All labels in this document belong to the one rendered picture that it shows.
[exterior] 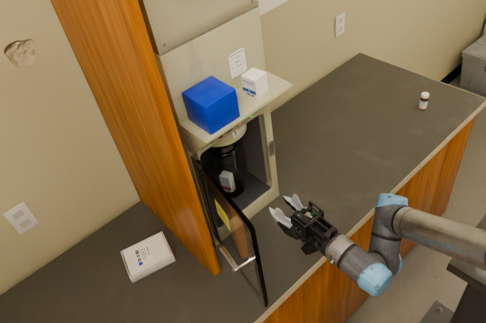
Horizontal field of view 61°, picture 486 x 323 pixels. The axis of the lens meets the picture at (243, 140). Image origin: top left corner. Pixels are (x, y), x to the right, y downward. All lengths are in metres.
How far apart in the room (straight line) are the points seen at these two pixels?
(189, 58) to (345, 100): 1.16
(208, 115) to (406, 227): 0.54
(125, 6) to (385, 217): 0.77
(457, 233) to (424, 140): 0.96
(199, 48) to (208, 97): 0.13
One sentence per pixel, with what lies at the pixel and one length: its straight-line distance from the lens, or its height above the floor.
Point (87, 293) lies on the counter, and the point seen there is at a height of 0.94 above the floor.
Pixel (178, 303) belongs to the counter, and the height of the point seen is 0.94.
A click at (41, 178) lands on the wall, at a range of 1.54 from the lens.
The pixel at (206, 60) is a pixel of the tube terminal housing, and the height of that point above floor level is 1.64.
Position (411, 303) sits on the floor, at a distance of 2.49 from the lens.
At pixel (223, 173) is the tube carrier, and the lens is 1.45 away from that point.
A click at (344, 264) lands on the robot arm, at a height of 1.27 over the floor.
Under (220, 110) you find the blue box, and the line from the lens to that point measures 1.02.
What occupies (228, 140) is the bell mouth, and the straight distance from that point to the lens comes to 1.29.
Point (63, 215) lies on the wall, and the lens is 1.66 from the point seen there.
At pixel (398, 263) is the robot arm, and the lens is 1.17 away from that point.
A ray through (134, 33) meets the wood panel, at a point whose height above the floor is 1.83.
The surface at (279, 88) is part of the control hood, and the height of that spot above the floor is 1.51.
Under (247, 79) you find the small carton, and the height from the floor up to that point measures 1.57.
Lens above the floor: 2.17
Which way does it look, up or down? 41 degrees down
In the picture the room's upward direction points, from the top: 10 degrees counter-clockwise
